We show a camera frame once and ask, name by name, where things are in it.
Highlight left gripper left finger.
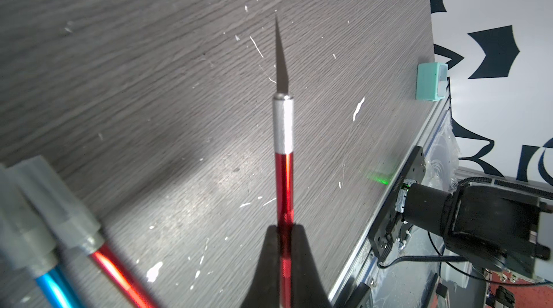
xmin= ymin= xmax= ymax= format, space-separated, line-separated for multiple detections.
xmin=241 ymin=225 xmax=280 ymax=308

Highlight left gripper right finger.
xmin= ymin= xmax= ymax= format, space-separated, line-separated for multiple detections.
xmin=291 ymin=224 xmax=332 ymax=308

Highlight red carving knife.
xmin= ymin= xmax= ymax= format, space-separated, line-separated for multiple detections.
xmin=8 ymin=156 xmax=159 ymax=307
xmin=272 ymin=24 xmax=295 ymax=307

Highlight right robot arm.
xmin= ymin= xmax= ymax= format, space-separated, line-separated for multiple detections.
xmin=430 ymin=0 xmax=552 ymax=280

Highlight blue knife capped right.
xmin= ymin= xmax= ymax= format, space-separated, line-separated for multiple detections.
xmin=1 ymin=166 xmax=84 ymax=307

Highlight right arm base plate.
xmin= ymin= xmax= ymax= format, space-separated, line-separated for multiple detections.
xmin=368 ymin=146 xmax=426 ymax=262

